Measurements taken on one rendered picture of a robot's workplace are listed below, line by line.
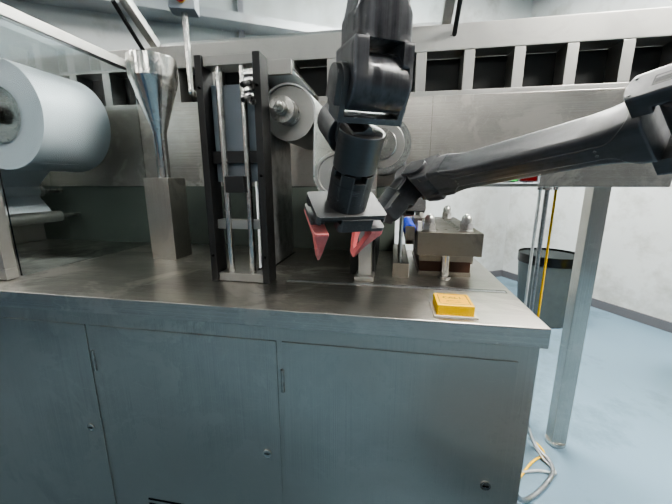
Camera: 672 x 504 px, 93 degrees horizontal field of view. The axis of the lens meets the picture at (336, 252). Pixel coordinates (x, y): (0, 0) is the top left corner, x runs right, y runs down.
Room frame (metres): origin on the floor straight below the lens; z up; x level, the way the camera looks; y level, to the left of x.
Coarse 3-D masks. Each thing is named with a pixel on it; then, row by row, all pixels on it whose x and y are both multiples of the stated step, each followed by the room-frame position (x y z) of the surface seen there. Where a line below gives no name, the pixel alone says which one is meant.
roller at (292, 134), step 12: (276, 96) 0.93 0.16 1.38; (288, 96) 0.92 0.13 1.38; (300, 96) 0.92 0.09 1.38; (300, 108) 0.92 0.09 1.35; (312, 108) 0.91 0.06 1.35; (300, 120) 0.92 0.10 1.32; (312, 120) 0.91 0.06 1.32; (276, 132) 0.93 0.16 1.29; (288, 132) 0.92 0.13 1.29; (300, 132) 0.92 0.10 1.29; (312, 132) 0.95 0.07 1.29; (300, 144) 1.00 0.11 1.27; (312, 144) 1.06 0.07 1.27
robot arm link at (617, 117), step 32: (640, 96) 0.34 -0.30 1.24; (576, 128) 0.42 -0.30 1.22; (608, 128) 0.38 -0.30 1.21; (640, 128) 0.35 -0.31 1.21; (448, 160) 0.60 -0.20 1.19; (480, 160) 0.53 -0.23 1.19; (512, 160) 0.48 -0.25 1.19; (544, 160) 0.44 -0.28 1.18; (576, 160) 0.42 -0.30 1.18; (608, 160) 0.39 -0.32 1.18; (640, 160) 0.37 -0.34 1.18; (448, 192) 0.61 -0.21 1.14
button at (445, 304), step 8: (440, 296) 0.63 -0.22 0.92; (448, 296) 0.63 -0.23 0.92; (456, 296) 0.63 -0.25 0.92; (464, 296) 0.63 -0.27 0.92; (440, 304) 0.59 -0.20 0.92; (448, 304) 0.59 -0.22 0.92; (456, 304) 0.59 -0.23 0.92; (464, 304) 0.59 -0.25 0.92; (472, 304) 0.59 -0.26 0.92; (440, 312) 0.59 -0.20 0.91; (448, 312) 0.58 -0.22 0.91; (456, 312) 0.58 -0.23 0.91; (464, 312) 0.58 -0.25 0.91; (472, 312) 0.58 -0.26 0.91
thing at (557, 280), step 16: (528, 256) 2.52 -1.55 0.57; (544, 256) 2.79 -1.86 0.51; (560, 256) 2.72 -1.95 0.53; (560, 272) 2.38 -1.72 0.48; (544, 288) 2.42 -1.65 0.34; (560, 288) 2.38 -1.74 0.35; (528, 304) 2.51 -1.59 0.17; (544, 304) 2.42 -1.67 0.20; (560, 304) 2.39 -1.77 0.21; (544, 320) 2.42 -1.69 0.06; (560, 320) 2.41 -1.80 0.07
